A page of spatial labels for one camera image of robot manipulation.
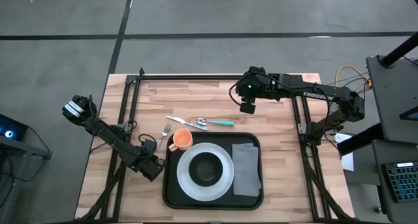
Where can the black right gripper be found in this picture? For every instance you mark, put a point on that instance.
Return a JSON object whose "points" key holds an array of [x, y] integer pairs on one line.
{"points": [[258, 83]]}

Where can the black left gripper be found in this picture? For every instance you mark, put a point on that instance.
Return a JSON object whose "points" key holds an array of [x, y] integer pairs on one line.
{"points": [[148, 163]]}

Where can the silver fork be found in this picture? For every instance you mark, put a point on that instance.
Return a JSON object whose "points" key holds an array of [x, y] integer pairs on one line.
{"points": [[164, 134]]}

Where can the black plastic tray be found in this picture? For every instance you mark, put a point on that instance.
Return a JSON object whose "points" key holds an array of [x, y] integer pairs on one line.
{"points": [[170, 191]]}

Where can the white round plate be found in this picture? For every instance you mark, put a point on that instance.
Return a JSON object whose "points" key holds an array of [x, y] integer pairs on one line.
{"points": [[184, 185]]}

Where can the orange mug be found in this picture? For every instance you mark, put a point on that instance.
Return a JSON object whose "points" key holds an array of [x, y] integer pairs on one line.
{"points": [[183, 138]]}

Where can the black bowl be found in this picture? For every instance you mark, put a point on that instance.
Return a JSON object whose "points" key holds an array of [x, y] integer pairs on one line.
{"points": [[205, 169]]}

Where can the grey cloth napkin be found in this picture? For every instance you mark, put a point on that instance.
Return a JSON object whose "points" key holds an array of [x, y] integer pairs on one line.
{"points": [[246, 170]]}

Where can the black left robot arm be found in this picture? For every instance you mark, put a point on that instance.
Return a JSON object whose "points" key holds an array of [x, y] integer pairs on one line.
{"points": [[101, 132]]}

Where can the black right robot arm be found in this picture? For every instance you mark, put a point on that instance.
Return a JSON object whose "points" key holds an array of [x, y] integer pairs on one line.
{"points": [[326, 96]]}

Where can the white paper sheet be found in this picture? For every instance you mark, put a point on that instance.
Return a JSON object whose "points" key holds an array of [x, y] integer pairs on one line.
{"points": [[347, 158]]}

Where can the dark grey desk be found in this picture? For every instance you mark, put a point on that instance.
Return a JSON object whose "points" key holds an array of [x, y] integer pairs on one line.
{"points": [[395, 96]]}

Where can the black device with blue light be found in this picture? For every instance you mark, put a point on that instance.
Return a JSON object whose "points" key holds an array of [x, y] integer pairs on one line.
{"points": [[11, 127]]}

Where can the black pole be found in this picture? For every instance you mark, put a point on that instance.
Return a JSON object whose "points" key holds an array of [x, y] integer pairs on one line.
{"points": [[400, 51]]}

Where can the backlit black keyboard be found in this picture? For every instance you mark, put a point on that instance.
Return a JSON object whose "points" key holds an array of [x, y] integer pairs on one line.
{"points": [[403, 181]]}

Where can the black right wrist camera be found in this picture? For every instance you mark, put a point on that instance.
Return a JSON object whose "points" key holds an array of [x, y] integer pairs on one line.
{"points": [[247, 107]]}

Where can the black aluminium frame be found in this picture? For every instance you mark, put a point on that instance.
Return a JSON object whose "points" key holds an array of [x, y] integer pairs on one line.
{"points": [[130, 96]]}

